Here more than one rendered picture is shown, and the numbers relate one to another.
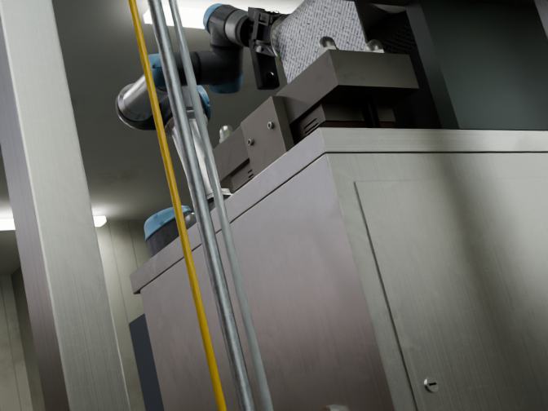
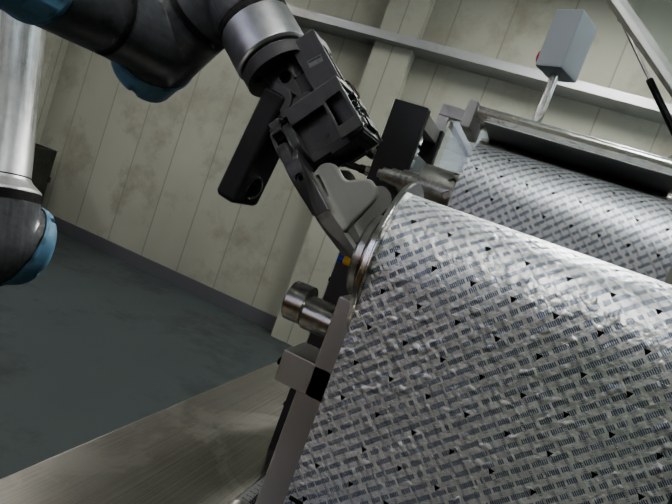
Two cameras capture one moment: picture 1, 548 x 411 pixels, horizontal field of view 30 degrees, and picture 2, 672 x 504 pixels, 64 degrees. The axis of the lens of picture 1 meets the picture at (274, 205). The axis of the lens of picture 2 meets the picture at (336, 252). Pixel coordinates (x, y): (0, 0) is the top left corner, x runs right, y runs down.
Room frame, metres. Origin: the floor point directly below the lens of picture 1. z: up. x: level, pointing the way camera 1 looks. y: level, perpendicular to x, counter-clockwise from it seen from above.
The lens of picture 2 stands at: (1.48, 0.18, 1.30)
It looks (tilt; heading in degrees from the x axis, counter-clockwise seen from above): 6 degrees down; 324
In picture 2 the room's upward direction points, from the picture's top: 20 degrees clockwise
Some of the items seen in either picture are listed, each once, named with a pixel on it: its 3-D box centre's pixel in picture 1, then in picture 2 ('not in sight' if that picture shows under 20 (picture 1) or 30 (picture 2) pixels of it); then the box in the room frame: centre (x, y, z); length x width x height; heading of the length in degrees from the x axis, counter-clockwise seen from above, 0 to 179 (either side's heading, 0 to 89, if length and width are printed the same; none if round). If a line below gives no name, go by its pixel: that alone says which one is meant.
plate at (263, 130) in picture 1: (267, 140); not in sight; (1.53, -0.01, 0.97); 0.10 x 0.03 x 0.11; 36
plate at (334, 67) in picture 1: (303, 125); not in sight; (1.60, -0.08, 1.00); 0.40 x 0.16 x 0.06; 36
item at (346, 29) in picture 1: (329, 79); (453, 502); (1.70, -0.15, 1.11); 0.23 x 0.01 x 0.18; 36
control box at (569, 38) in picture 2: not in sight; (561, 46); (2.13, -0.60, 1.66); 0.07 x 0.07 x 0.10; 11
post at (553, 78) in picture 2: not in sight; (533, 129); (2.13, -0.60, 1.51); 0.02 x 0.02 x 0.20
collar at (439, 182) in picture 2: not in sight; (440, 194); (2.00, -0.32, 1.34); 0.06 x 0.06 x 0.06; 36
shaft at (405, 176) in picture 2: not in sight; (398, 179); (2.05, -0.28, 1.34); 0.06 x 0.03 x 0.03; 36
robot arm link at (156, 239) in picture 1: (174, 238); not in sight; (2.29, 0.24, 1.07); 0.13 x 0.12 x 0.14; 114
